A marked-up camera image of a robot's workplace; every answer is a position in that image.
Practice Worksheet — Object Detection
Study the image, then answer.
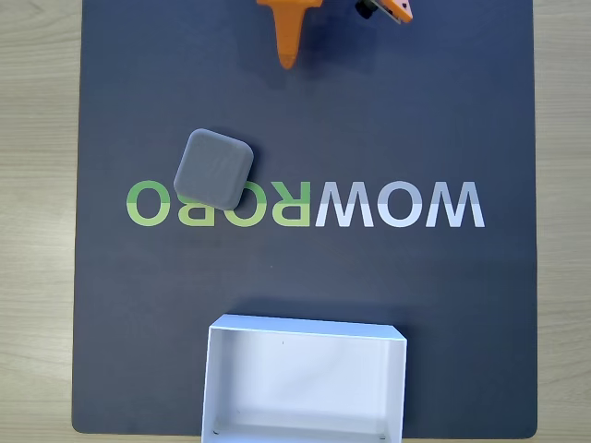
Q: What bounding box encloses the orange-framed wrist camera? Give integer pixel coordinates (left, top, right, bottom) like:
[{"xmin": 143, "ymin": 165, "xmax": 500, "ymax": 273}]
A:
[{"xmin": 354, "ymin": 0, "xmax": 414, "ymax": 24}]

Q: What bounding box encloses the white open cardboard box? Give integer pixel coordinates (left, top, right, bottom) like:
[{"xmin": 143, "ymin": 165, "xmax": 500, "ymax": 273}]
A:
[{"xmin": 200, "ymin": 313, "xmax": 408, "ymax": 443}]

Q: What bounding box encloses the grey square rounded block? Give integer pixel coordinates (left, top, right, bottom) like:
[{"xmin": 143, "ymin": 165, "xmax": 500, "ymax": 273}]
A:
[{"xmin": 173, "ymin": 128, "xmax": 255, "ymax": 210}]

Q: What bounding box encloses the dark mat with WOWROBO print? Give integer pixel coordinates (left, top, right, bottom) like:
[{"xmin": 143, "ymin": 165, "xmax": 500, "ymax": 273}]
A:
[{"xmin": 71, "ymin": 0, "xmax": 539, "ymax": 439}]

